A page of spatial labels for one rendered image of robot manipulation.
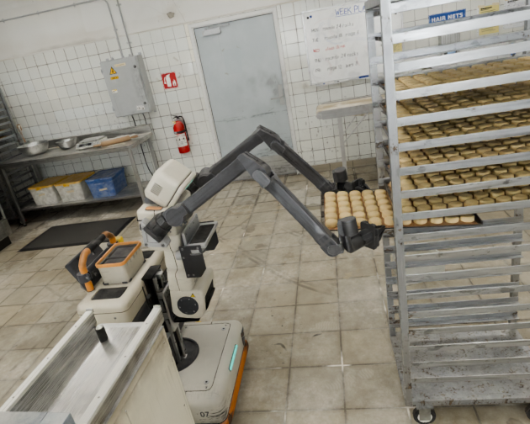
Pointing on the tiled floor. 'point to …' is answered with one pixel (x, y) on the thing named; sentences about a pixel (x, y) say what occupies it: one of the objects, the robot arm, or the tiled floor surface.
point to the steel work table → (80, 157)
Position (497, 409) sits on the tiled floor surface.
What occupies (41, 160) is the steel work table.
